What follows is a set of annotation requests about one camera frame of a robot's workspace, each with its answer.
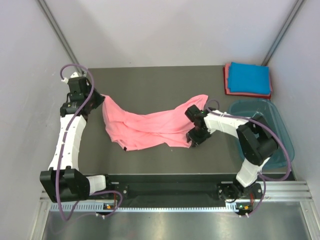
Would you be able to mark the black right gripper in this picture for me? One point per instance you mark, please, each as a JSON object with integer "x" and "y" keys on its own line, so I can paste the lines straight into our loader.
{"x": 191, "y": 136}

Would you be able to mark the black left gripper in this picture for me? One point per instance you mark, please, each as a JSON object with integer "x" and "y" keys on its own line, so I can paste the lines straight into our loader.
{"x": 100, "y": 99}

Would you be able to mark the pink t-shirt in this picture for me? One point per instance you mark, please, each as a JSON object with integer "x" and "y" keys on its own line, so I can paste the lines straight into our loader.
{"x": 133, "y": 132}

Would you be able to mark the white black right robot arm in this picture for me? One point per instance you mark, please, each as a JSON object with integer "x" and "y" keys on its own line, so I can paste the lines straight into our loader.
{"x": 256, "y": 142}

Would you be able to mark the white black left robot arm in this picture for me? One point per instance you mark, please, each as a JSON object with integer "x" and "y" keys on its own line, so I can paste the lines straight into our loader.
{"x": 62, "y": 181}

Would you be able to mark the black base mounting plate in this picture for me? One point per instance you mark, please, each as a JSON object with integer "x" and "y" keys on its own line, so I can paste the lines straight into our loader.
{"x": 216, "y": 186}

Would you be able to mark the folded blue t-shirt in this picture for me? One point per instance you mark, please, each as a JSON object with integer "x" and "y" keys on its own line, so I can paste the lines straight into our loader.
{"x": 249, "y": 78}

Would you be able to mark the folded dark red t-shirt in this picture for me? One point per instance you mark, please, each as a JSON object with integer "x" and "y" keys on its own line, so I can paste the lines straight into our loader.
{"x": 250, "y": 96}

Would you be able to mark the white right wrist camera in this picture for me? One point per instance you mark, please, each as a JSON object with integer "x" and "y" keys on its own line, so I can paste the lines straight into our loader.
{"x": 210, "y": 110}

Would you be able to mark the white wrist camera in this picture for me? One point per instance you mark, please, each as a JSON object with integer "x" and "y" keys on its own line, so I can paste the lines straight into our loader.
{"x": 74, "y": 75}
{"x": 210, "y": 110}

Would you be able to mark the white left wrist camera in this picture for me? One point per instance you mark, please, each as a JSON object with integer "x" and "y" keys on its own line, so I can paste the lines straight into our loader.
{"x": 74, "y": 75}

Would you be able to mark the aluminium frame rail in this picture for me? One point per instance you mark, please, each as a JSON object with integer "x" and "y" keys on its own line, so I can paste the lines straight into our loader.
{"x": 282, "y": 191}

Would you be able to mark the grey slotted cable duct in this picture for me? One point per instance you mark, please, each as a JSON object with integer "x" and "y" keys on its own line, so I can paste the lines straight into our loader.
{"x": 106, "y": 207}

